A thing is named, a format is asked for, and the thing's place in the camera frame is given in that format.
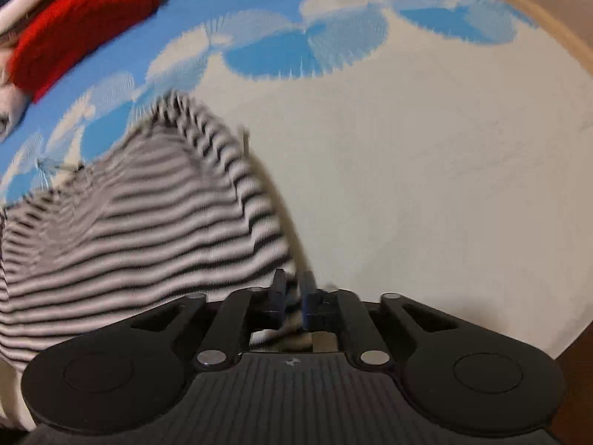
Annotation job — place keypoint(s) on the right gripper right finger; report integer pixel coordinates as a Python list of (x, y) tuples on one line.
[(342, 313)]

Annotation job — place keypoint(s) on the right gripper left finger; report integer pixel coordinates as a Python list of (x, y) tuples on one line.
[(241, 314)]

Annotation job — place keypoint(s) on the black white striped hooded sweater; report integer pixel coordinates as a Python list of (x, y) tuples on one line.
[(171, 209)]

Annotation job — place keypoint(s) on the blue patterned bed sheet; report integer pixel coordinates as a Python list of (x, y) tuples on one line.
[(439, 148)]

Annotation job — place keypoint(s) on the white folded quilt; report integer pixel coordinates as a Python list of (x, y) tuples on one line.
[(13, 103)]

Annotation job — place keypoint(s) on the red folded blanket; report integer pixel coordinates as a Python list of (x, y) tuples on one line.
[(64, 33)]

